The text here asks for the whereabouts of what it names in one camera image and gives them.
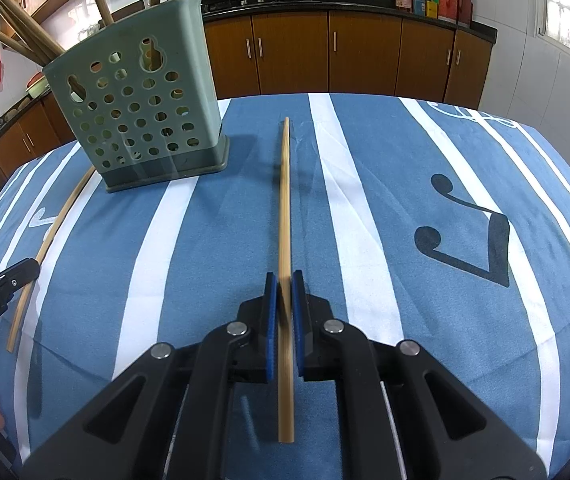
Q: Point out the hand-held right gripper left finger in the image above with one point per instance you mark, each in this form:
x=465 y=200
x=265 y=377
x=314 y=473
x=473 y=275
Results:
x=271 y=330

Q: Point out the green perforated utensil holder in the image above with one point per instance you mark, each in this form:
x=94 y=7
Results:
x=185 y=60

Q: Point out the blue white striped tablecloth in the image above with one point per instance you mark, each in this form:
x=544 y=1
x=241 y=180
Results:
x=390 y=260

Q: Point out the brown kitchen base cabinets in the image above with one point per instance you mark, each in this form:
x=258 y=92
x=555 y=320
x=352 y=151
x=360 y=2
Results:
x=365 y=55

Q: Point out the black kitchen countertop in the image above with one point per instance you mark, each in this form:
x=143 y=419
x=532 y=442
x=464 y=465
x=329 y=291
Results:
x=365 y=4

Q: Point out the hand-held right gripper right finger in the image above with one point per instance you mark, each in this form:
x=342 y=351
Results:
x=299 y=330

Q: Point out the green basin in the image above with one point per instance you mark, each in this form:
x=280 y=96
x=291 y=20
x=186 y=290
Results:
x=40 y=86

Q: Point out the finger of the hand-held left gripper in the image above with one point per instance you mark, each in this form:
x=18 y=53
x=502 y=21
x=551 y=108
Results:
x=15 y=277

